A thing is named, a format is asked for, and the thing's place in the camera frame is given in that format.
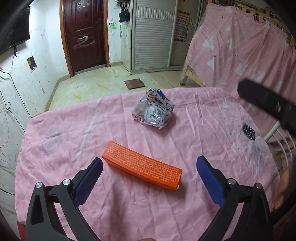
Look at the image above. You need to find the person's right hand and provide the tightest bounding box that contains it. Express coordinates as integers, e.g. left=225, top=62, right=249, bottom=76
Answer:
left=273, top=166, right=291, bottom=209

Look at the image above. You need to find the red chair seat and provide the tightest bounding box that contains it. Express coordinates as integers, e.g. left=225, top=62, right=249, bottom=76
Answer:
left=17, top=222, right=26, bottom=241

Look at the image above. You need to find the white metal chair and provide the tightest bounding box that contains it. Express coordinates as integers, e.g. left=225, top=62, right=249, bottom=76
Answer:
left=264, top=121, right=295, bottom=173

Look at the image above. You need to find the pink tablecloth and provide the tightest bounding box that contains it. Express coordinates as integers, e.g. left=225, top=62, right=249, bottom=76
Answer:
left=15, top=88, right=280, bottom=240

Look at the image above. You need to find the pink patterned bed curtain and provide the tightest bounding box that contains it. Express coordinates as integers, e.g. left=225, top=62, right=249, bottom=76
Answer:
left=184, top=2, right=296, bottom=140

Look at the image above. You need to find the orange cardboard box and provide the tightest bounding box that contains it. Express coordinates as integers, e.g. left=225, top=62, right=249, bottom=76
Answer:
left=102, top=142, right=182, bottom=190

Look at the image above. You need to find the crumpled printed plastic wrapper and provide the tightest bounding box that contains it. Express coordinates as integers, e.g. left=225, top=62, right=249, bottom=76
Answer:
left=132, top=88, right=175, bottom=129

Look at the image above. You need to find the white louvered wardrobe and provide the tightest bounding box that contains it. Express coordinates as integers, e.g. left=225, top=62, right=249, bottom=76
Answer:
left=121, top=1, right=207, bottom=74

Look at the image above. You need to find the brown floor scale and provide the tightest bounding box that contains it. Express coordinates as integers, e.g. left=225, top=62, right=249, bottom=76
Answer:
left=125, top=78, right=145, bottom=90

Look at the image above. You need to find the black hanging bag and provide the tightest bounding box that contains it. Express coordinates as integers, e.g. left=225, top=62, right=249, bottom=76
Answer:
left=118, top=9, right=130, bottom=23

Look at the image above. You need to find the dark brown door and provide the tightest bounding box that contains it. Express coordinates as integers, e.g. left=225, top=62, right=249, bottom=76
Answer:
left=59, top=1, right=110, bottom=77

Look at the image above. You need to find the colourful wall chart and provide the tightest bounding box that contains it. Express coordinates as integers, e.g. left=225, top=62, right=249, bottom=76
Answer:
left=174, top=10, right=191, bottom=42

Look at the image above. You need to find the wall mounted black television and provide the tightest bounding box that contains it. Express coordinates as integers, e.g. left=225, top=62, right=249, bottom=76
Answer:
left=1, top=6, right=31, bottom=54

